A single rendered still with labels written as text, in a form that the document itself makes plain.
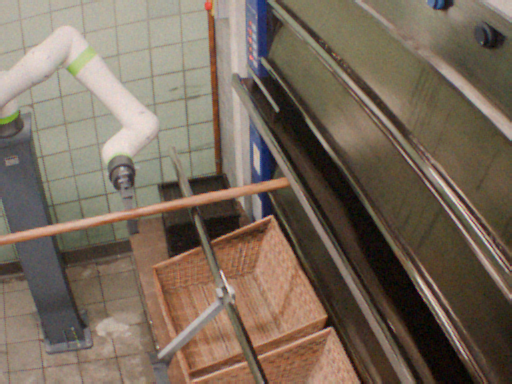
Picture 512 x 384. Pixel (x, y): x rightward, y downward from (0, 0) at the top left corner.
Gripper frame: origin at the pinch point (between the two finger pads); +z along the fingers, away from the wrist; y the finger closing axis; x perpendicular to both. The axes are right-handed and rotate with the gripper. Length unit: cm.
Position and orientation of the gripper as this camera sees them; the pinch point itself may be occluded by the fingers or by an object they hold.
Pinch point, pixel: (130, 213)
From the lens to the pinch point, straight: 204.5
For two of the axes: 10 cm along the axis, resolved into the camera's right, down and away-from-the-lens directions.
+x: -9.6, 1.9, -2.2
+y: 0.2, 8.0, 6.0
